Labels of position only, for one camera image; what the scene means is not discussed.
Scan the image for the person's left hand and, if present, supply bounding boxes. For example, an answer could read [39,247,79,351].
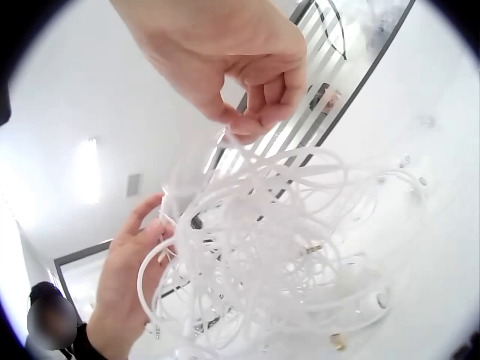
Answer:
[88,193,177,344]

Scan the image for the person's right hand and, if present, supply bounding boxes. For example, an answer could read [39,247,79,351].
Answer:
[109,0,309,142]

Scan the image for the person's left fingers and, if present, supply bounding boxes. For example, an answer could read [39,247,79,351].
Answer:
[120,193,177,270]

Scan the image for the person's right fingers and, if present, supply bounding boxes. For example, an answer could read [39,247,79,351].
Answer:
[264,66,309,128]

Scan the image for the person's right index finger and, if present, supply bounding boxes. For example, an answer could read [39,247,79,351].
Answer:
[224,62,271,142]

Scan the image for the person's right thumb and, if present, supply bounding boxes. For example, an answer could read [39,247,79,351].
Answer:
[184,73,245,132]

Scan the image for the tangle of white earphone cables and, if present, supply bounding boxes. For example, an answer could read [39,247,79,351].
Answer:
[137,127,429,360]

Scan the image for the grey ceiling vent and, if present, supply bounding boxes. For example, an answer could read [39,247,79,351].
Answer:
[126,173,144,198]

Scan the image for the striped frosted glass partition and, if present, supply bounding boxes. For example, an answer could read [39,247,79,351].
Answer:
[191,0,417,230]

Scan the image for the white ceiling lamp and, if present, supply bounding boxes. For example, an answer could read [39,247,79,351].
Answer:
[74,138,101,205]

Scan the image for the grey door frame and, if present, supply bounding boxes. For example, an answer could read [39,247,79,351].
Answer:
[54,238,115,325]

